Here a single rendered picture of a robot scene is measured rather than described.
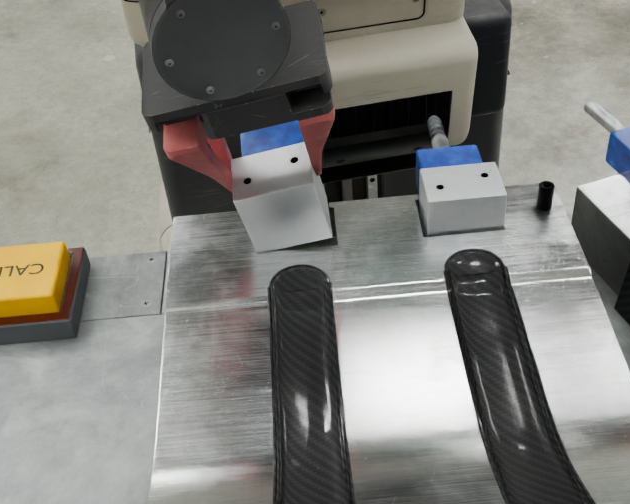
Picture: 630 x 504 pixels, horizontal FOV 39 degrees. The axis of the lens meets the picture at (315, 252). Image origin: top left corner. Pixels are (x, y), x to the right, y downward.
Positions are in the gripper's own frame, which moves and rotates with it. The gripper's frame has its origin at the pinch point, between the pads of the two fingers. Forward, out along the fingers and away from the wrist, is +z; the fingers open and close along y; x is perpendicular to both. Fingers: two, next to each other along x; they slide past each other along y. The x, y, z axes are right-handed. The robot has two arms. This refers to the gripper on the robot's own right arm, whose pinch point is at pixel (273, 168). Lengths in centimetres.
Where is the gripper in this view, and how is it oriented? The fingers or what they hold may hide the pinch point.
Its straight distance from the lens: 55.4
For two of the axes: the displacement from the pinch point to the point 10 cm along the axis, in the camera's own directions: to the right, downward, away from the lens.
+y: 9.7, -2.1, -1.1
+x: -1.0, -7.7, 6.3
